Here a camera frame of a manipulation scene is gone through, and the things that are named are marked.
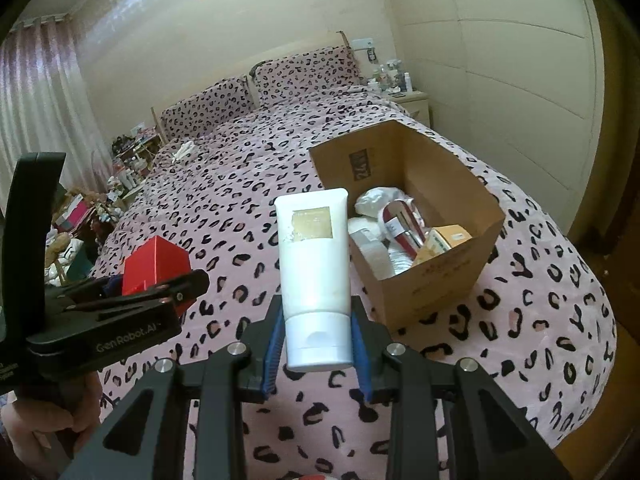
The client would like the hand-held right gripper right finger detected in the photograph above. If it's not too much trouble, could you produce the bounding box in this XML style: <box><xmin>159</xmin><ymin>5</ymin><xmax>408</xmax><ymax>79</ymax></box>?
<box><xmin>350</xmin><ymin>295</ymin><xmax>571</xmax><ymax>480</ymax></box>

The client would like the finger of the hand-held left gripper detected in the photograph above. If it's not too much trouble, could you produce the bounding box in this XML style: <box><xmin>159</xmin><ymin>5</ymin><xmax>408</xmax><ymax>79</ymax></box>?
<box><xmin>65</xmin><ymin>268</ymin><xmax>212</xmax><ymax>320</ymax></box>
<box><xmin>44</xmin><ymin>273</ymin><xmax>127</xmax><ymax>298</ymax></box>

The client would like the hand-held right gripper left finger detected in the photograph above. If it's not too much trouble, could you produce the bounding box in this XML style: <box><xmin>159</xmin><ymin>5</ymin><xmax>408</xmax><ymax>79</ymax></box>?
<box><xmin>60</xmin><ymin>295</ymin><xmax>288</xmax><ymax>480</ymax></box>

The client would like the red box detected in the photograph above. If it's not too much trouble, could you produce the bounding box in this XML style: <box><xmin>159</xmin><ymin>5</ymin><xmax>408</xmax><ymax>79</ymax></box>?
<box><xmin>121</xmin><ymin>236</ymin><xmax>192</xmax><ymax>297</ymax></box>

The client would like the white tube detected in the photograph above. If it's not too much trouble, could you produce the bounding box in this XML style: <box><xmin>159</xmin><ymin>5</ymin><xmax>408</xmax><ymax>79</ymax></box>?
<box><xmin>274</xmin><ymin>188</ymin><xmax>353</xmax><ymax>373</ymax></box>

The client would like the brown cardboard box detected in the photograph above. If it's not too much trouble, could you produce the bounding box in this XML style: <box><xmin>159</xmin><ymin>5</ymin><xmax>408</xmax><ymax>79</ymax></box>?
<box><xmin>308</xmin><ymin>120</ymin><xmax>506</xmax><ymax>330</ymax></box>

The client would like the person's left hand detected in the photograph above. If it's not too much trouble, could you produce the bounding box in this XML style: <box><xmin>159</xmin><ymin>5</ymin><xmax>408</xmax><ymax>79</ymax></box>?
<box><xmin>0</xmin><ymin>374</ymin><xmax>105</xmax><ymax>467</ymax></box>

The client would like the pile of toys and boxes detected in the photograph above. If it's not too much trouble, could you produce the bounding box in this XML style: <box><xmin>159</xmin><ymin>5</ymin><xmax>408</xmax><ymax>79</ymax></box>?
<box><xmin>45</xmin><ymin>189</ymin><xmax>117</xmax><ymax>287</ymax></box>

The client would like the cluttered toy shelf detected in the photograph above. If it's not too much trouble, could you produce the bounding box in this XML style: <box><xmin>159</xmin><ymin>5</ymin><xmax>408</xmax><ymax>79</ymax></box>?
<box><xmin>107</xmin><ymin>122</ymin><xmax>162</xmax><ymax>202</ymax></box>

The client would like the red and white packet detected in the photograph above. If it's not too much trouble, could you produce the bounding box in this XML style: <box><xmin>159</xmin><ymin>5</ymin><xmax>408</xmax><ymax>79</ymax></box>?
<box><xmin>382</xmin><ymin>200</ymin><xmax>432</xmax><ymax>262</ymax></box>

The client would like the white plastic bag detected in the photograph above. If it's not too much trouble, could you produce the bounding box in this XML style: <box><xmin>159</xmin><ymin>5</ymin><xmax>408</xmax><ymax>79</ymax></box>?
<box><xmin>355</xmin><ymin>187</ymin><xmax>416</xmax><ymax>219</ymax></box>

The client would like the pink leopard print blanket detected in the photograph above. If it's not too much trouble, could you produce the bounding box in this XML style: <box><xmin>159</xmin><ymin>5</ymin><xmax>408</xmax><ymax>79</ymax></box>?
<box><xmin>92</xmin><ymin>97</ymin><xmax>618</xmax><ymax>480</ymax></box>

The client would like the leopard print pillow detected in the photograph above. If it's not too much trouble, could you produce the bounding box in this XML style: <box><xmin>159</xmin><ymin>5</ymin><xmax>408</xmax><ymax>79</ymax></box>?
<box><xmin>160</xmin><ymin>76</ymin><xmax>256</xmax><ymax>142</ymax></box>
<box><xmin>250</xmin><ymin>46</ymin><xmax>363</xmax><ymax>108</ymax></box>

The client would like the pink sheer curtain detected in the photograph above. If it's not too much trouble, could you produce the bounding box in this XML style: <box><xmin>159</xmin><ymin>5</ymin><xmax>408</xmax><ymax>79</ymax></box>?
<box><xmin>0</xmin><ymin>15</ymin><xmax>113</xmax><ymax>196</ymax></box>

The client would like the beige nightstand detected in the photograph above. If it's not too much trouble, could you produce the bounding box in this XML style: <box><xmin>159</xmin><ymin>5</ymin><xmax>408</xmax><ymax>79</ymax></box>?
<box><xmin>382</xmin><ymin>90</ymin><xmax>431</xmax><ymax>126</ymax></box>

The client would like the white panelled wardrobe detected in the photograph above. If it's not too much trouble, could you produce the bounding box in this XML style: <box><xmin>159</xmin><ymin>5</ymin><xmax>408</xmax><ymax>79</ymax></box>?
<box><xmin>382</xmin><ymin>0</ymin><xmax>613</xmax><ymax>231</ymax></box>

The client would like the brown wooden door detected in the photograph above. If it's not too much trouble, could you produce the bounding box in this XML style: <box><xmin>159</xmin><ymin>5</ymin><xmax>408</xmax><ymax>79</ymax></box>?
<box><xmin>595</xmin><ymin>0</ymin><xmax>640</xmax><ymax>271</ymax></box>

